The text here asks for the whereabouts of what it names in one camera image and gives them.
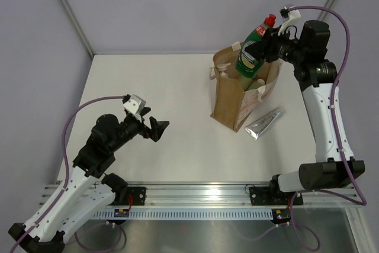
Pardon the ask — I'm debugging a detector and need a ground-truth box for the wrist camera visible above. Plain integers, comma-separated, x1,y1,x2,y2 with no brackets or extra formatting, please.
122,94,146,115
278,5,301,35

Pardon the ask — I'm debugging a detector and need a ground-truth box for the beige pump lotion bottle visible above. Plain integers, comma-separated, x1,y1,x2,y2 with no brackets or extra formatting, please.
216,63,231,78

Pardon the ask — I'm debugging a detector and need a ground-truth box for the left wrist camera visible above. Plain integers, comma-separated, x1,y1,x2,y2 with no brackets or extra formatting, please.
122,94,146,115

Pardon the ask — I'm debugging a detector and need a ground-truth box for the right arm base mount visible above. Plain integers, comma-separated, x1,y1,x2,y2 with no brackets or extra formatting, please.
249,185,295,206

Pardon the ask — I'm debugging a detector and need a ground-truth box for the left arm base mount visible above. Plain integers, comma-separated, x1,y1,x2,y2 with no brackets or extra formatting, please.
110,187,146,206

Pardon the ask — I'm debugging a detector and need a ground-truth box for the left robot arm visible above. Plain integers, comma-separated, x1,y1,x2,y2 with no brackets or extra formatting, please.
8,107,169,252

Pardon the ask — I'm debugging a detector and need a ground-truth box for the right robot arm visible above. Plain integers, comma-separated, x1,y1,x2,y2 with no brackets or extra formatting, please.
246,20,365,204

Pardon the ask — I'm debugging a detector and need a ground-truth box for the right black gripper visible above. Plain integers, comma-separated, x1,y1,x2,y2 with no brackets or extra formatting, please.
245,25,306,66

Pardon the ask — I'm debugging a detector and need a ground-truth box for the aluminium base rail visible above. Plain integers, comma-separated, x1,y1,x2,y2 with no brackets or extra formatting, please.
38,181,359,209

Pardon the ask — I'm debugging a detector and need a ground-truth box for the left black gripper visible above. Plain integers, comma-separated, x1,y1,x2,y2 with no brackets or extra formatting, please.
109,107,169,153

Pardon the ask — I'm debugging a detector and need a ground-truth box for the green dish soap bottle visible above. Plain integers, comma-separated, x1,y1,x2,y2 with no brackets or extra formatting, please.
235,14,276,78

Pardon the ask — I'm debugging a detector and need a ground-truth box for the brown canvas bag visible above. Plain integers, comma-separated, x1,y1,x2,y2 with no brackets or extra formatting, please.
210,41,282,132

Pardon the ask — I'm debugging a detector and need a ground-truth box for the left aluminium frame post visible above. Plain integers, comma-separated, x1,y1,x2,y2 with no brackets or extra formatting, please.
57,0,95,59

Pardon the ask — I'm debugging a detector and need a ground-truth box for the silver tube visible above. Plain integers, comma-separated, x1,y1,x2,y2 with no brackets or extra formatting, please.
244,107,285,140

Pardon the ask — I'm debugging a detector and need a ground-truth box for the white slotted cable duct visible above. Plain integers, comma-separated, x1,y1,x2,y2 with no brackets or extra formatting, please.
91,208,273,220

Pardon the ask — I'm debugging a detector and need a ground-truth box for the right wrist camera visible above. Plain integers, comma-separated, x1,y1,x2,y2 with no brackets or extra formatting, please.
278,5,301,35

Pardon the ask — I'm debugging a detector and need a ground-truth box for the green bottle white cap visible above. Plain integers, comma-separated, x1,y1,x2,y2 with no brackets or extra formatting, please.
249,78,266,93
238,76,254,91

